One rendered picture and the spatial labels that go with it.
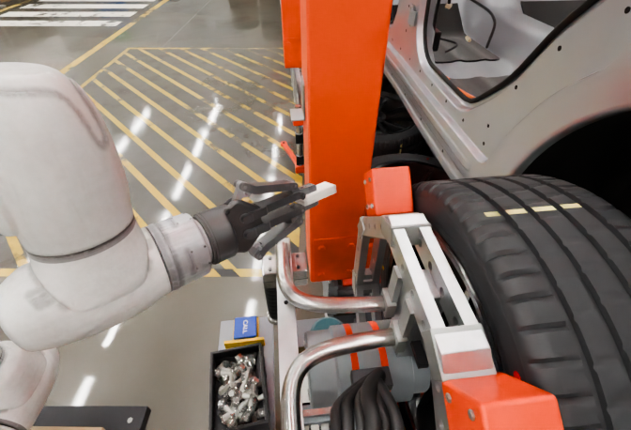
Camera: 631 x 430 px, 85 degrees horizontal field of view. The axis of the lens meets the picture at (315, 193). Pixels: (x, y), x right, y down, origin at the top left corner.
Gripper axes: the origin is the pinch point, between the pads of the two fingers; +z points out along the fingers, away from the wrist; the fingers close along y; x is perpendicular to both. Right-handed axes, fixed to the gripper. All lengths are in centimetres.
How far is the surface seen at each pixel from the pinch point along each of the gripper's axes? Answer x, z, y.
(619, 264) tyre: -37.3, 16.4, -6.2
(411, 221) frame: -13.1, 8.6, -4.7
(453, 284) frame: -23.3, 3.5, -8.8
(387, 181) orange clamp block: -3.5, 14.2, -1.8
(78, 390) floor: 103, -55, -92
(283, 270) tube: 2.4, -7.5, -12.7
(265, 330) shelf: 40, 2, -58
